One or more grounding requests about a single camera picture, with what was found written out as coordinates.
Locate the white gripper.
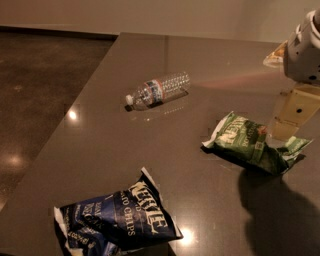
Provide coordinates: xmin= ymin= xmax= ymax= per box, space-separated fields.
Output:
xmin=278 ymin=9 xmax=320 ymax=127

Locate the green jalapeno chip bag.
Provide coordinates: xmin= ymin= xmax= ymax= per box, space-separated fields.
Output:
xmin=203 ymin=112 xmax=311 ymax=175

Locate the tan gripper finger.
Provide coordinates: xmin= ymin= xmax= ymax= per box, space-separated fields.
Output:
xmin=270 ymin=117 xmax=298 ymax=140

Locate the blue Kettle chip bag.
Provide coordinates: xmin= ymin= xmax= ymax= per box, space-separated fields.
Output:
xmin=54 ymin=168 xmax=183 ymax=256

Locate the yellow snack bag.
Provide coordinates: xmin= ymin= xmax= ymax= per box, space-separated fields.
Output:
xmin=263 ymin=41 xmax=287 ymax=68

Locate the clear plastic water bottle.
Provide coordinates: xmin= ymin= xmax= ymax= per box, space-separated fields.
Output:
xmin=125 ymin=72 xmax=191 ymax=110

